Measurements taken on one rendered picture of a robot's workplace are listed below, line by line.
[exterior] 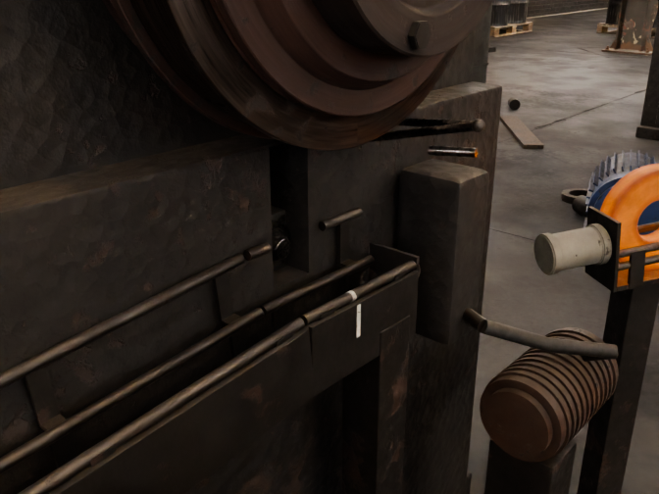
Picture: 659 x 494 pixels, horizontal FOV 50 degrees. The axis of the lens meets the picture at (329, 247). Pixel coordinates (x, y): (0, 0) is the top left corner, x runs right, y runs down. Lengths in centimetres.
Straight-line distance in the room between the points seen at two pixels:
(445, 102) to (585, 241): 28
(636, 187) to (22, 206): 80
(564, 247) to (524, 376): 19
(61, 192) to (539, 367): 67
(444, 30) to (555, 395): 53
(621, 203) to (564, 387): 27
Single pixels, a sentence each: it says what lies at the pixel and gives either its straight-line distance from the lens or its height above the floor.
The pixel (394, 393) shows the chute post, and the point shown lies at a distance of 91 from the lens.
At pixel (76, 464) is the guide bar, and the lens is 61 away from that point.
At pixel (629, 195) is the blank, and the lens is 108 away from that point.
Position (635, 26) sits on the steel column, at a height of 30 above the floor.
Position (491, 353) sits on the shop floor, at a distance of 212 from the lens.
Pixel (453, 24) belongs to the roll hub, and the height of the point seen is 100.
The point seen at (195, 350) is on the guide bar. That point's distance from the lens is 72.
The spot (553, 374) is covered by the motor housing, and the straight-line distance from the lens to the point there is 103.
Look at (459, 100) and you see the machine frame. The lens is 106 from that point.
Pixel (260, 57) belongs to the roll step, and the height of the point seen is 98.
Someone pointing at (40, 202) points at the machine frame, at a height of 87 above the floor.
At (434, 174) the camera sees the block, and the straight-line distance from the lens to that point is 92.
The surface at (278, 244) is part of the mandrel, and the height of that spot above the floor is 75.
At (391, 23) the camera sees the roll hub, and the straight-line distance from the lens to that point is 60.
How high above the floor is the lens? 106
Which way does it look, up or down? 22 degrees down
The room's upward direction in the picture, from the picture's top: straight up
